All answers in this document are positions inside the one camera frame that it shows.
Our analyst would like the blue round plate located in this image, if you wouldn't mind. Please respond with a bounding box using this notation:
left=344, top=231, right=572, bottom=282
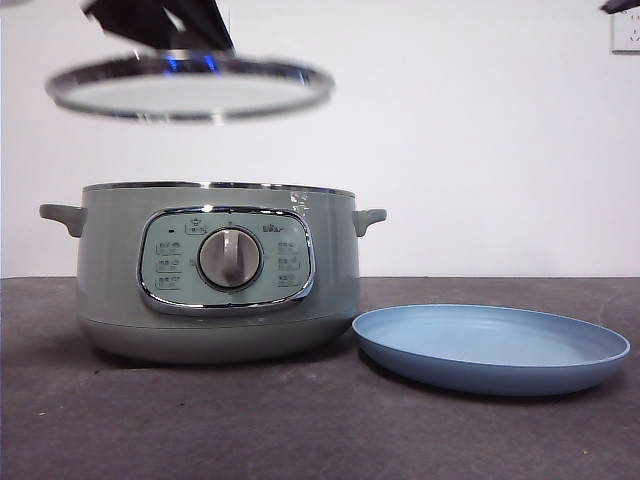
left=351, top=303, right=632, bottom=398

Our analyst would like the glass lid with green knob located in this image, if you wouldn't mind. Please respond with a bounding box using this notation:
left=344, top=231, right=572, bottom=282
left=44, top=48, right=335, bottom=125

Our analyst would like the pale green electric steamer pot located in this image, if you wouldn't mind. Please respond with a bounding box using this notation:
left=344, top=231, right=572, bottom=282
left=38, top=180, right=388, bottom=362

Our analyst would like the white wall socket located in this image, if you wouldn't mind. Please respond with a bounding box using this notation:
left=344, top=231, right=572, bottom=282
left=610, top=10, right=640, bottom=55

